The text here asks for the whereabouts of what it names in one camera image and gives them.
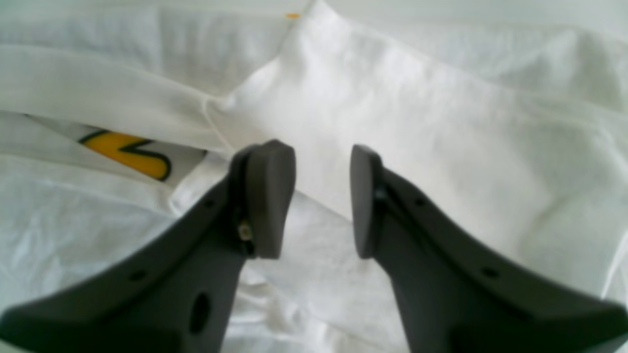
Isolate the white printed T-shirt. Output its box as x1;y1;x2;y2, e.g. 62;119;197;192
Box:
1;0;627;353

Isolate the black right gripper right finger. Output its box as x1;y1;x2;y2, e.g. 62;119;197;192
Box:
350;145;628;353

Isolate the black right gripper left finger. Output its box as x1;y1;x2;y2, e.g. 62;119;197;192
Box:
1;139;296;353

